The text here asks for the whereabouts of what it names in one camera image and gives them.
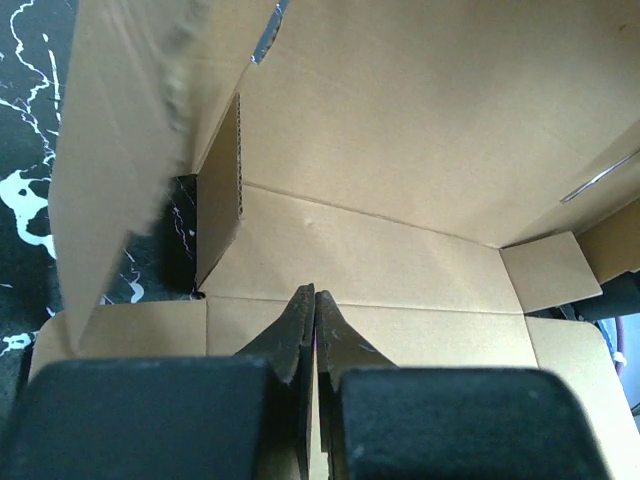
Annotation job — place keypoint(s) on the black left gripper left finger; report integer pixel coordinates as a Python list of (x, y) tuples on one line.
[(244, 416)]

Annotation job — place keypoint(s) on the cardboard box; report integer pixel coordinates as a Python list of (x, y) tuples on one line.
[(430, 164)]

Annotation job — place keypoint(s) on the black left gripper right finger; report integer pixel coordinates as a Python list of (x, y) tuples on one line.
[(563, 417)]

